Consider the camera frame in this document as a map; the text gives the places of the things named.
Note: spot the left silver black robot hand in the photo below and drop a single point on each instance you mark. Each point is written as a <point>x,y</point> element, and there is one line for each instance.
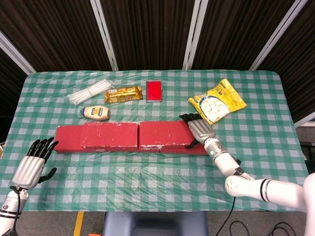
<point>28,172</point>

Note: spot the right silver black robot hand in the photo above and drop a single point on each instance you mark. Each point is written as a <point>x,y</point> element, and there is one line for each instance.
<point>201,131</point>

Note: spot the red brick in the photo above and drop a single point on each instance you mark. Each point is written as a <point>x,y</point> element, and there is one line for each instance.
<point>179,150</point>
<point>162,134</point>
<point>110,134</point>
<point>69,137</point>
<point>118,149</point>

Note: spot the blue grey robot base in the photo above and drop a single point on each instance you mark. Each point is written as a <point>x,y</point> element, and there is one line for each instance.
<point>155,226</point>

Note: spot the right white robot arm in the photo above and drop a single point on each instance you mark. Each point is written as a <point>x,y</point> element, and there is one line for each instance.
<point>270,189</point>

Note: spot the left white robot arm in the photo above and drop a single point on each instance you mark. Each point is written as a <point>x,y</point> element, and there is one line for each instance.
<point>9,209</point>

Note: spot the yellow marshmallow bag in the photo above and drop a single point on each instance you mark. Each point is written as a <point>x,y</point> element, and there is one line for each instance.
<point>216,103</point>

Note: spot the red ink pad case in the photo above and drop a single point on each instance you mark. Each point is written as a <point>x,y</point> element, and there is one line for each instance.
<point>154,91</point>

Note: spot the green checkered plastic tablecloth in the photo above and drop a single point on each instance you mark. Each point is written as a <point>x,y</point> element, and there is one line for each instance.
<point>147,177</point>

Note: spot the gold biscuit packet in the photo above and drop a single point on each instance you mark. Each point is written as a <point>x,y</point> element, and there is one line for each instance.
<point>124,94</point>

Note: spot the mayonnaise squeeze bottle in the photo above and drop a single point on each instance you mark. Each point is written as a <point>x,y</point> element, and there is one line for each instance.
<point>97,113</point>

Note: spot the bundle of white straws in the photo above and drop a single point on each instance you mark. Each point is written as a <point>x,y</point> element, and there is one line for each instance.
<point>88,92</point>

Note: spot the white partition frame post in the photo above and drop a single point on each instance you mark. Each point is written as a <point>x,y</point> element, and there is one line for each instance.
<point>104,34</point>
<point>277,34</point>
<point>14,52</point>
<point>194,34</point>
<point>305,120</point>

